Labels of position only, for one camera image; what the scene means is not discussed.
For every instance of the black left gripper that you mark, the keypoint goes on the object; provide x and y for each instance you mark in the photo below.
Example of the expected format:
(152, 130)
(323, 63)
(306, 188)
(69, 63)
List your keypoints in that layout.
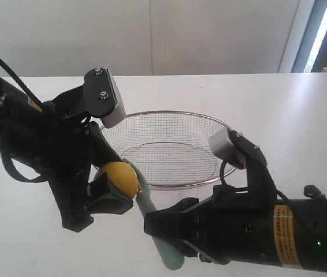
(60, 144)

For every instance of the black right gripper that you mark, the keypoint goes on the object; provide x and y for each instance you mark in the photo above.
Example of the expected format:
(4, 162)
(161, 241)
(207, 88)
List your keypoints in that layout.
(233, 224)

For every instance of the teal handled peeler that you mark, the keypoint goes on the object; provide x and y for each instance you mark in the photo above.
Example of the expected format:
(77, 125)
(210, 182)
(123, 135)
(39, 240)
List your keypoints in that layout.
(170, 256)

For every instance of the yellow lemon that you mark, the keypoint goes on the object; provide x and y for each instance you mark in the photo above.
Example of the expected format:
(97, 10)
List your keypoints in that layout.
(122, 176)

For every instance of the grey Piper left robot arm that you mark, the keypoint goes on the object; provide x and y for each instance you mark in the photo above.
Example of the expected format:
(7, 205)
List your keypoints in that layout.
(61, 140)

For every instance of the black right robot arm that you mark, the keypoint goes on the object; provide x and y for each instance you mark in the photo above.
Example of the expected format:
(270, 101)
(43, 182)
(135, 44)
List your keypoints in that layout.
(300, 233)

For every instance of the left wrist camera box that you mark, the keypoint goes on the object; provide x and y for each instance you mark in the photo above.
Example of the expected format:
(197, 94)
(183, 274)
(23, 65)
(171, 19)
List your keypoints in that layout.
(102, 97)

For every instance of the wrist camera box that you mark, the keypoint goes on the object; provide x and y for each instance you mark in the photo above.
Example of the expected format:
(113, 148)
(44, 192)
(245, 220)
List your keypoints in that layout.
(232, 148)
(102, 97)

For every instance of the steel wire mesh basket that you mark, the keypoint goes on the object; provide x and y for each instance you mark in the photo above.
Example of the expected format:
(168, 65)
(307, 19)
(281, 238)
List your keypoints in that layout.
(169, 147)

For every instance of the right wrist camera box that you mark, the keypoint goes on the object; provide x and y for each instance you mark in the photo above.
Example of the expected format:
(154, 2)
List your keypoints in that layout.
(232, 148)

